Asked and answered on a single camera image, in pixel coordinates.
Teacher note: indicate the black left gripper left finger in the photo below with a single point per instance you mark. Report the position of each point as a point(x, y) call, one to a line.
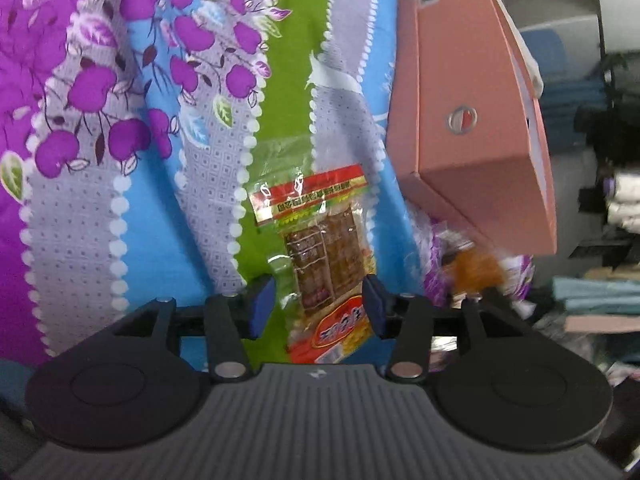
point(231, 319)

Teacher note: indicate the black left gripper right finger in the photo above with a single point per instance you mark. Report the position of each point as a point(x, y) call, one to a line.
point(406, 319)

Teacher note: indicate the green white snack packet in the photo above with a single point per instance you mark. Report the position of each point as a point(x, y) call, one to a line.
point(458, 267)

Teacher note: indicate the clear brown cracker packet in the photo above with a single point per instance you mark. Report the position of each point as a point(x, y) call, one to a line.
point(322, 255)

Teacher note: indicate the pink cardboard box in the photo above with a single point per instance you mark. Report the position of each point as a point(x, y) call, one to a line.
point(465, 133)

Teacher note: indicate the hanging clothes rack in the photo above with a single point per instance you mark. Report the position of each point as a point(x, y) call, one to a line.
point(604, 301)

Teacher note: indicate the colourful floral bed sheet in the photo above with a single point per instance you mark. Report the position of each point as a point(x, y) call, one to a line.
point(134, 131)

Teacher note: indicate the blue cushion pad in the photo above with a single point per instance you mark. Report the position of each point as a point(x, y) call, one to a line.
point(548, 50)

